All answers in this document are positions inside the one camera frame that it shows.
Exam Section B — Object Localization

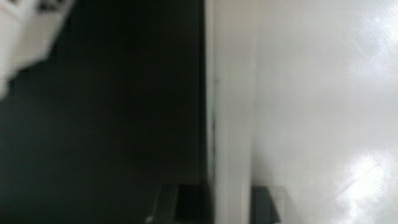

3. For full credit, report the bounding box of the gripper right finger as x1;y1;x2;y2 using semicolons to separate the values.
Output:
250;186;285;224

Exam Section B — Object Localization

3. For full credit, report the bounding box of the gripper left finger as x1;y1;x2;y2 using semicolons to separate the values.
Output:
143;182;212;224

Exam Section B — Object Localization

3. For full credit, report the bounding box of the white square table top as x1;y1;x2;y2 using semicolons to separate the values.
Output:
205;0;398;224

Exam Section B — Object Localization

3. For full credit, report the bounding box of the white table leg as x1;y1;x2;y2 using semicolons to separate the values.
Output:
0;0;76;100

